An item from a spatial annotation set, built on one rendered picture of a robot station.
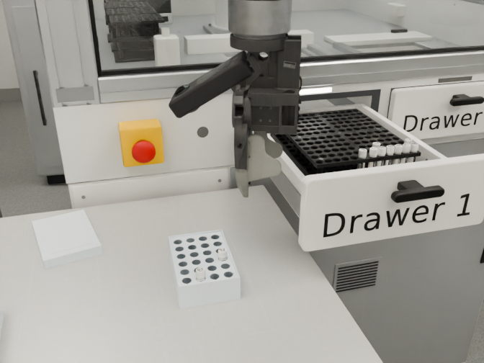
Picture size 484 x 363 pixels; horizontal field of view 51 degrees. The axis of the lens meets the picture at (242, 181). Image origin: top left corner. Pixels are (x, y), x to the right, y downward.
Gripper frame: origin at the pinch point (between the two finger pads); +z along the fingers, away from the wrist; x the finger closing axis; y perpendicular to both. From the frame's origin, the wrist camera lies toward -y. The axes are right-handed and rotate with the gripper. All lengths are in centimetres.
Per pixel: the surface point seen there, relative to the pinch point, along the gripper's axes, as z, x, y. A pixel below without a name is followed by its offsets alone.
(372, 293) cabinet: 50, 39, 29
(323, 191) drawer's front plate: -0.9, -3.4, 11.0
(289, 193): 4.5, 5.6, 6.7
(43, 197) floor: 91, 148, -115
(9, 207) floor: 91, 137, -127
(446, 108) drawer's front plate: 2, 41, 38
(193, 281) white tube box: 10.7, -9.2, -5.6
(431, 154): 1.2, 14.9, 29.2
